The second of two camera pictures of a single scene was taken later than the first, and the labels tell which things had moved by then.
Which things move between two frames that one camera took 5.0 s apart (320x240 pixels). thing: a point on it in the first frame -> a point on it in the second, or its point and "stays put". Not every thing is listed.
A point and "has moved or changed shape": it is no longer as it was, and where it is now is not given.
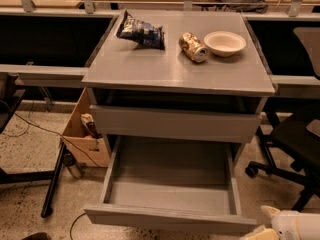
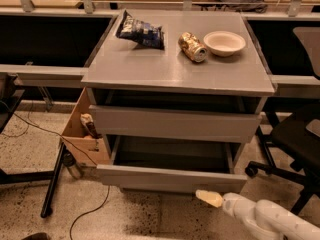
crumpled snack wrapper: x=88 y=123 stays put
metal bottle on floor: x=69 y=160 stays put
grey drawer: x=172 y=182 has moved or changed shape
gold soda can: x=192 y=46 stays put
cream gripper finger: x=269 y=211 -> x=210 y=197
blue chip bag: x=145 y=35 stays put
